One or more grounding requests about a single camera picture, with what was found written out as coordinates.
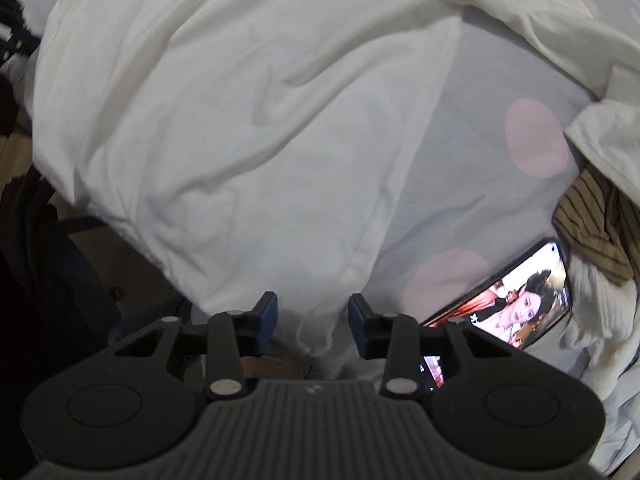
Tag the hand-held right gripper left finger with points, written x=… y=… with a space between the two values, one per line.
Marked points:
x=267 y=325

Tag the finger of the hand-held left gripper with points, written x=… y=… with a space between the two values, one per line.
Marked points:
x=22 y=42

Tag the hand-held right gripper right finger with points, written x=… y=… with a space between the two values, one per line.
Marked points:
x=356 y=330

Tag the white shirt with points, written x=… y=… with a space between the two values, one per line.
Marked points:
x=225 y=135

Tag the black smartphone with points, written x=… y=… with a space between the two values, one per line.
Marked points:
x=525 y=305

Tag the white ribbed garment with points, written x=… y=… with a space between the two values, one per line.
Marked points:
x=600 y=320

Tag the brown striped garment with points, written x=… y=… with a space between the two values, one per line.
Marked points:
x=590 y=220

